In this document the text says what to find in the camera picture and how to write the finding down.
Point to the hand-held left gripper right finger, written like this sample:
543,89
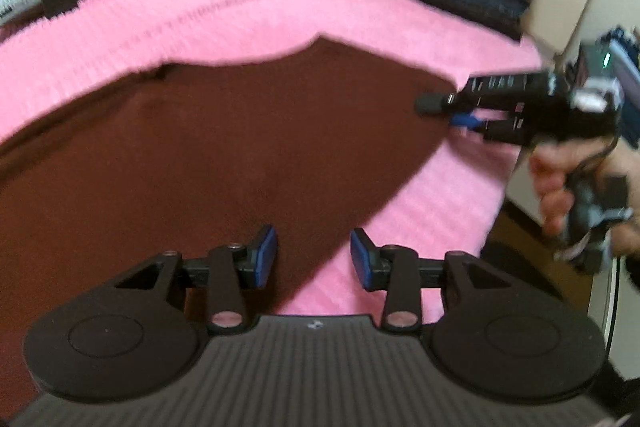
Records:
357,257

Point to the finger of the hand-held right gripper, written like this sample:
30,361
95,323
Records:
495,87
500,129

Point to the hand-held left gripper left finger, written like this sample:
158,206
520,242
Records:
267,257

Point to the brown knit sweater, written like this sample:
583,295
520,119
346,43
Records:
200,147

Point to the person's right hand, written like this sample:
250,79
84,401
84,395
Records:
550,202

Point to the pink ribbed blanket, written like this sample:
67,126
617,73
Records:
250,7

